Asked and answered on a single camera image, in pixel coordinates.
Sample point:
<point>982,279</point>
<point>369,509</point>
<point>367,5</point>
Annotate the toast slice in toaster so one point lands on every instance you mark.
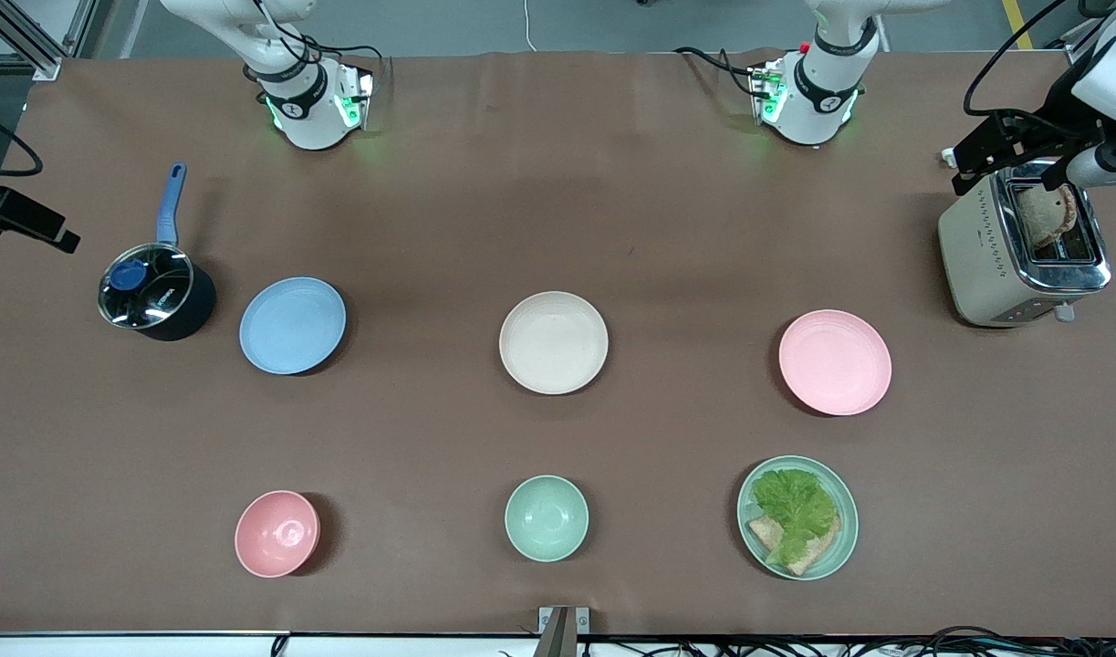
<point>1046,214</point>

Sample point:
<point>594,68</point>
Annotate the green plate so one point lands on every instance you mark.
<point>845,538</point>

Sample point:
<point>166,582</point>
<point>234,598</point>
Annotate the blue plate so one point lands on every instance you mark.
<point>293,326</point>

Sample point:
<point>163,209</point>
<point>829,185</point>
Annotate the aluminium frame profile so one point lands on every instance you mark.
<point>28,36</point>

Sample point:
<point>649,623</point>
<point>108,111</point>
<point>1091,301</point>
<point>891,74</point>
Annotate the pink bowl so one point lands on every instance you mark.
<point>276,534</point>

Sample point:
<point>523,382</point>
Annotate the green lettuce leaf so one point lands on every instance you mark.
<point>795,506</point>

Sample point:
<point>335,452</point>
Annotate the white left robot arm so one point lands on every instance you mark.
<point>818,87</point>

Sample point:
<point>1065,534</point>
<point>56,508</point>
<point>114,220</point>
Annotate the beige plate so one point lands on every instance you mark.
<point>554,343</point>

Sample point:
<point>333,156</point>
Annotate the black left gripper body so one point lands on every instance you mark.
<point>1053,129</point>

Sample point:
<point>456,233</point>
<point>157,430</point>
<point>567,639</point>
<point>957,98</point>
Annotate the glass lid with blue knob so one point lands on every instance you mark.
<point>147,285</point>

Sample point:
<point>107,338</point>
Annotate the metal table bracket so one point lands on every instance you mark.
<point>562,630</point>

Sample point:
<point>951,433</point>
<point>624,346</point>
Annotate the bread slice on plate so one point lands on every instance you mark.
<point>818,552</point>

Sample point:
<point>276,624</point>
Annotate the pink plate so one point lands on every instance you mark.
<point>835,362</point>

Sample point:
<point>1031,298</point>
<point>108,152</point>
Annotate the green bowl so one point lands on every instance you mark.
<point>547,518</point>

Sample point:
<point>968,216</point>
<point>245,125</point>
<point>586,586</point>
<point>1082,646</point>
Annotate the beige chrome toaster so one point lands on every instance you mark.
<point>977,265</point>

